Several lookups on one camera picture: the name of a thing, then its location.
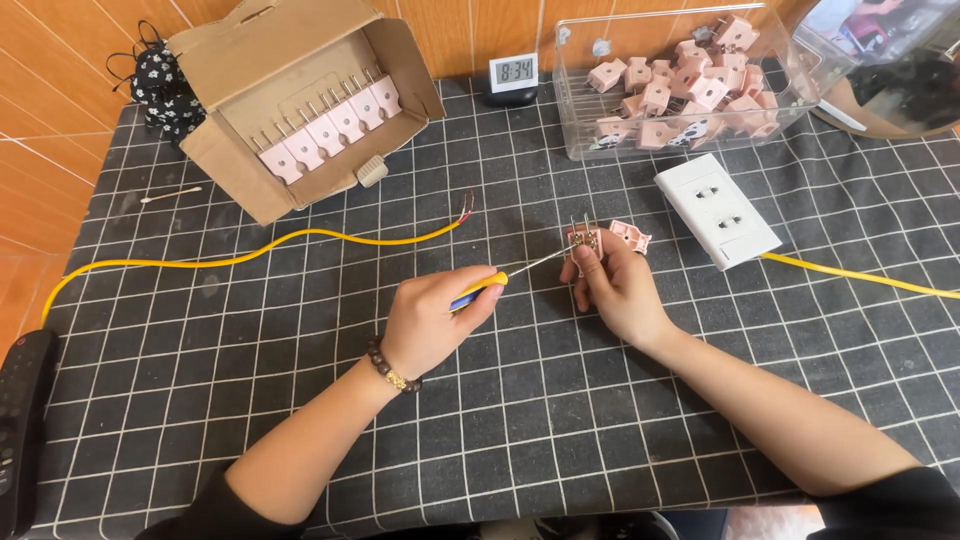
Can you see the person's right hand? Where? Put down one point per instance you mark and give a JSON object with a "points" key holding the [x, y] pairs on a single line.
{"points": [[622, 292]]}

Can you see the person's left hand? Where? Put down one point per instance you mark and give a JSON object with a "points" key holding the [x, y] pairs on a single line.
{"points": [[427, 319]]}

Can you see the pink plug base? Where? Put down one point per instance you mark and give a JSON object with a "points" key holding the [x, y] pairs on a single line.
{"points": [[585, 238]]}

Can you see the pink plug cover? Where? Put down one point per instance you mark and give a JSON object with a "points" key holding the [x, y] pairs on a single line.
{"points": [[631, 235]]}

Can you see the black white grid table mat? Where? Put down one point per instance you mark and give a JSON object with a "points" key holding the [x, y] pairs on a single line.
{"points": [[525, 427]]}

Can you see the beige plug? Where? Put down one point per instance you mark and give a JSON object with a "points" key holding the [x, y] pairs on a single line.
{"points": [[371, 171]]}

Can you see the clear plastic container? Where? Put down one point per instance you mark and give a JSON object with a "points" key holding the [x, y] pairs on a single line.
{"points": [[585, 127]]}

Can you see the heap of pink plugs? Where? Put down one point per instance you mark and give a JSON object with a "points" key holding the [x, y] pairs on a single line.
{"points": [[686, 94]]}

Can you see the row of pink plugs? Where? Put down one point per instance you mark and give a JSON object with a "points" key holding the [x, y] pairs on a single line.
{"points": [[326, 133]]}

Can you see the black oval case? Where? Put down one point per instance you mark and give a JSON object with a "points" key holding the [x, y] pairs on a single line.
{"points": [[511, 97]]}

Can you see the white digital clock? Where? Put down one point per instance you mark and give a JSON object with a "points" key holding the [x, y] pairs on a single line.
{"points": [[514, 72]]}

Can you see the cotton swab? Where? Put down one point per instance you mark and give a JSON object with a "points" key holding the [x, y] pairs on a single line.
{"points": [[171, 195]]}

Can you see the brown cardboard box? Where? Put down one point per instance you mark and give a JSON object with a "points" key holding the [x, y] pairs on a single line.
{"points": [[247, 82]]}

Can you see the round mirror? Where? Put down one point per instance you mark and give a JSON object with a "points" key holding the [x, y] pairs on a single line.
{"points": [[892, 67]]}

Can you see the black floral fabric scrunchie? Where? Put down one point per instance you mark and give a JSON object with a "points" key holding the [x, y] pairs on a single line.
{"points": [[161, 86]]}

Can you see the black remote control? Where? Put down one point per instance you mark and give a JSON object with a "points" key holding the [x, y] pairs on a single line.
{"points": [[22, 427]]}

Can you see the white double wall socket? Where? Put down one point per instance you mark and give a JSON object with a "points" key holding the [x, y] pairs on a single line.
{"points": [[716, 210]]}

